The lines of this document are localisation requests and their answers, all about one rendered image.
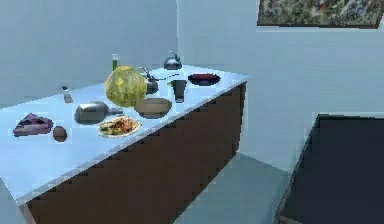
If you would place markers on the grey bottle lying down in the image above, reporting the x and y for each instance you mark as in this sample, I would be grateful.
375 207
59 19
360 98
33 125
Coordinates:
90 112

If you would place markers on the black cup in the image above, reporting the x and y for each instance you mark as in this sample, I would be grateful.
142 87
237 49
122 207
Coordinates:
179 90

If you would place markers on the silver kettle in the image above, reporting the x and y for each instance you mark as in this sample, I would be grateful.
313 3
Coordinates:
172 63

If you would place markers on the dark grey cabinet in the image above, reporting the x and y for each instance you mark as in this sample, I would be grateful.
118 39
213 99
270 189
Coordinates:
340 173

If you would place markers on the brown bowl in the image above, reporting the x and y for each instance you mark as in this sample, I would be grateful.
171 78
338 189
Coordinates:
153 107

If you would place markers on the green glass bottle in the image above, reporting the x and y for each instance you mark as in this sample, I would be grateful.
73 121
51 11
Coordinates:
115 62

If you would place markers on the plate of colourful food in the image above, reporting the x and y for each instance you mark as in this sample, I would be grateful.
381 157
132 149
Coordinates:
119 126

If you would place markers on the black pan with red food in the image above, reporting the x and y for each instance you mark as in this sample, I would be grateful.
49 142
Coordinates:
204 79

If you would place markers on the small grey shaker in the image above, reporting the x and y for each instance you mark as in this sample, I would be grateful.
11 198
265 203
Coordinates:
67 95

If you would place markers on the framed abstract picture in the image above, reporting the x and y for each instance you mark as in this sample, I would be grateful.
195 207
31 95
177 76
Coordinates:
320 12

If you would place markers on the small brown round potato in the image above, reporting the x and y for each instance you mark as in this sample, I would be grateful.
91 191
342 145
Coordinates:
59 133

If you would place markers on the brown counter with white top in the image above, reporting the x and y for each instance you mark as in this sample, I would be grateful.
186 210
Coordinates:
140 173

